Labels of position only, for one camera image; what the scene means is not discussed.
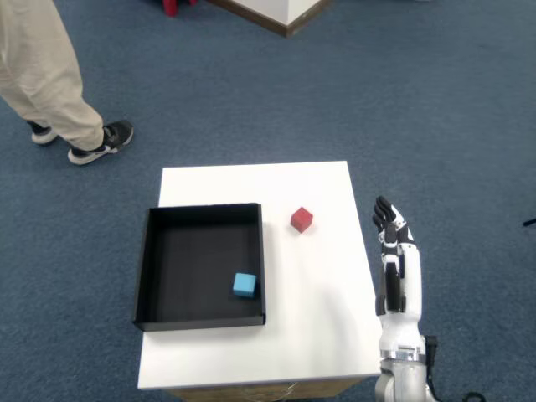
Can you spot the white topped wooden table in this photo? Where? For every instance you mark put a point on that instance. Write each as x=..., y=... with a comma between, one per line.
x=251, y=188

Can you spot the red foam cube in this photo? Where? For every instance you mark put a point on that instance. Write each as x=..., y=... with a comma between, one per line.
x=301, y=219

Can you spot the black white sneaker with swoosh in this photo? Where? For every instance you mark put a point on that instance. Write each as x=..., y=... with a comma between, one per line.
x=113, y=140

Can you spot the blue foam cube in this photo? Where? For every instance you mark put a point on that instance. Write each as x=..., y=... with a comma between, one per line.
x=244, y=285

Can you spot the black rod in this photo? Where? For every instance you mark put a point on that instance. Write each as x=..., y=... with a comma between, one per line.
x=529, y=222

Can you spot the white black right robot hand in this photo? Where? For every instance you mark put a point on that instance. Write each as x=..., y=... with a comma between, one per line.
x=412, y=293

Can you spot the beige trousers of person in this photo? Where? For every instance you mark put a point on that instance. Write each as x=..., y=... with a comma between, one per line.
x=33, y=63

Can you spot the red plastic stool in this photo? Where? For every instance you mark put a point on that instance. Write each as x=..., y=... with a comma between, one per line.
x=171, y=6

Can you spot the black open cardboard box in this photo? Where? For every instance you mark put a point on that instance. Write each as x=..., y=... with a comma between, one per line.
x=188, y=259

